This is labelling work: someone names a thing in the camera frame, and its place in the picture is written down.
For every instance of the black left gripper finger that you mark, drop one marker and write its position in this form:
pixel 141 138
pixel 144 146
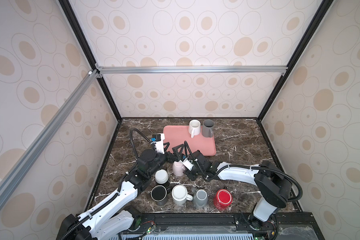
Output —
pixel 166 146
pixel 172 157

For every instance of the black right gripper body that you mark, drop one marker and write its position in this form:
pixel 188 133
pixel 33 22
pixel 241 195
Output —
pixel 191 174

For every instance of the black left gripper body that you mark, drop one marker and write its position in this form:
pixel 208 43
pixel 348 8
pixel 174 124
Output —
pixel 160 159

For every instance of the pink rectangular tray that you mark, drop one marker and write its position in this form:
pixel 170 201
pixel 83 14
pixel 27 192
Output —
pixel 176 135

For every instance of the pale pink mug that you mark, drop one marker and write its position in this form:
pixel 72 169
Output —
pixel 178 169

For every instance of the white mug with handle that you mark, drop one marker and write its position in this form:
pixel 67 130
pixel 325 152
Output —
pixel 194 128

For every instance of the tall grey mug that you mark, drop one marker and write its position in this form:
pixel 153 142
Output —
pixel 208 128

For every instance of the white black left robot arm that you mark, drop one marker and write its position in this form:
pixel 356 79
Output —
pixel 108 218

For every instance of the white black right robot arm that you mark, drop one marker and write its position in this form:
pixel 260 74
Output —
pixel 276 187

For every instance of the white black upside-down mug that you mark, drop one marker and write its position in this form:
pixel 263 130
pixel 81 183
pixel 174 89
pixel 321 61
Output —
pixel 162 178

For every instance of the small grey mug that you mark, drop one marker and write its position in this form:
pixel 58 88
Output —
pixel 200 199

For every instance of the black mug white rim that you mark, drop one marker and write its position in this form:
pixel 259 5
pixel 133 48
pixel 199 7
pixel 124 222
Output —
pixel 160 195

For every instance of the white mug front row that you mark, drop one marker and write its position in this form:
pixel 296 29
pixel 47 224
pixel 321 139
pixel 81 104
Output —
pixel 180 195

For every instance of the red glass cup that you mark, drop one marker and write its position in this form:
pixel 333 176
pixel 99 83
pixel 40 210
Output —
pixel 223 199

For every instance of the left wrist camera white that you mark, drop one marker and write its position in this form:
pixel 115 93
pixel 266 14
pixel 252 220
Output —
pixel 158 142

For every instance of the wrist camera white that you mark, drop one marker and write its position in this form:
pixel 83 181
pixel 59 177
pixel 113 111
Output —
pixel 189 165
pixel 158 142

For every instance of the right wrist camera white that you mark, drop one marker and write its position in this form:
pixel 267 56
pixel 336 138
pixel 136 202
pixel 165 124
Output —
pixel 189 165

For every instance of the silver aluminium rail back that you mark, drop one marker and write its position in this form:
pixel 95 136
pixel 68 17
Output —
pixel 193 69

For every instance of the silver aluminium rail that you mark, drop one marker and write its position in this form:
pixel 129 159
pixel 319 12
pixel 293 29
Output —
pixel 23 165
pixel 193 69

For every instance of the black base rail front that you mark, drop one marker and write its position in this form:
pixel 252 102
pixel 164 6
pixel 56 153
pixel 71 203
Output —
pixel 226 226

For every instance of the silver aluminium rail left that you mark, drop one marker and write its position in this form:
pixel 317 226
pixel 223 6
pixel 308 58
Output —
pixel 23 165

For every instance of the black frame post left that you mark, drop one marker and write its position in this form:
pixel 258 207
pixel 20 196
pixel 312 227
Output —
pixel 84 44

